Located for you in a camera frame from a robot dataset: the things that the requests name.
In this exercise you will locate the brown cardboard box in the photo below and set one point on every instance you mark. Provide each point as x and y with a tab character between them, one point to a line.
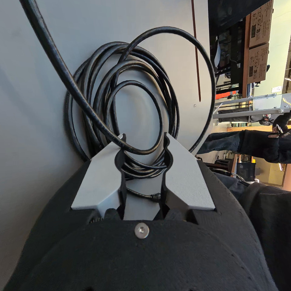
261	22
259	63

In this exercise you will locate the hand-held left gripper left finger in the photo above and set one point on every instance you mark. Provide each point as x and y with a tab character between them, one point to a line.
97	181

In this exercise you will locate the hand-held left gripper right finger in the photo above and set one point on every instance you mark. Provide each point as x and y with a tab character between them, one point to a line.
188	181

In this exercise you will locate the wood-edged desk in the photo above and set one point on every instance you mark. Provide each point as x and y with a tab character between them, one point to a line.
246	68

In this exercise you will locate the grey desk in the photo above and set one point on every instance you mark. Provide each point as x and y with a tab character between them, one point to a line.
34	113

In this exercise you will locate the orange traffic cone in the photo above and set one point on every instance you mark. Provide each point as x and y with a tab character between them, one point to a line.
227	95

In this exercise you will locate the person's dark clothing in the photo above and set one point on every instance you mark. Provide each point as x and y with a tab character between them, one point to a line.
268	227

